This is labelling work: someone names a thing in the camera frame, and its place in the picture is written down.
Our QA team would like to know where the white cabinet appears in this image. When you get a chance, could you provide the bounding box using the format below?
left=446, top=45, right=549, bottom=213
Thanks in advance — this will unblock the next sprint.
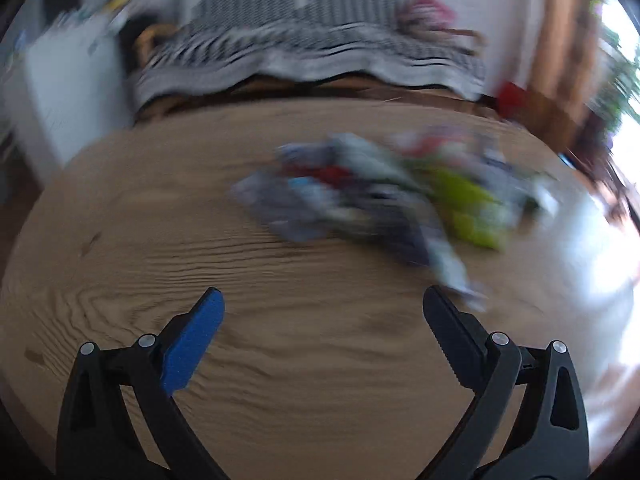
left=0, top=10, right=136, bottom=181

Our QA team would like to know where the pile of wrappers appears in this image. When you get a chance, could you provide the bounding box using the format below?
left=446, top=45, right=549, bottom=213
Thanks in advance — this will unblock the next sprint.
left=230, top=127, right=561, bottom=311

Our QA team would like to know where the pink printed item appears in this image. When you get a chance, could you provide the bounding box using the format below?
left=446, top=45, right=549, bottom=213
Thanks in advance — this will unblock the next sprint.
left=400, top=0, right=481, bottom=46

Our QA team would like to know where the brown curtain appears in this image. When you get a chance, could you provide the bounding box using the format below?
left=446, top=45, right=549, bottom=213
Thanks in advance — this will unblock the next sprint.
left=532, top=0, right=608, bottom=133

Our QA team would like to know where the red object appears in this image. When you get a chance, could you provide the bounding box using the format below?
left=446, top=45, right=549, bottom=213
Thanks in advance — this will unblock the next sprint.
left=495, top=81, right=531, bottom=118

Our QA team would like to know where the wooden bench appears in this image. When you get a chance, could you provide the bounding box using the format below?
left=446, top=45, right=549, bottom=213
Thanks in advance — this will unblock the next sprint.
left=135, top=25, right=503, bottom=121

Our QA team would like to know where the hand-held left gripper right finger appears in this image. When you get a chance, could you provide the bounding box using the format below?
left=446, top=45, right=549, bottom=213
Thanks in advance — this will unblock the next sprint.
left=420, top=285, right=591, bottom=480

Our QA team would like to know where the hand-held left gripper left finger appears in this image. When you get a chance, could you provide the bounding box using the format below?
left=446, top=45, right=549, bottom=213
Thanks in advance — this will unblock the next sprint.
left=56, top=287, right=231, bottom=480

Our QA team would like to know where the black white striped cloth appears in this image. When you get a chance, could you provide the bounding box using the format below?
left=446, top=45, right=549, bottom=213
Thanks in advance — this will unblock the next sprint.
left=132, top=0, right=488, bottom=111

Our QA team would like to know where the green plant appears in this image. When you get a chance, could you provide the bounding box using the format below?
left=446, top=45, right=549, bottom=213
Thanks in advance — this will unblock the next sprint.
left=590, top=0, right=640, bottom=128

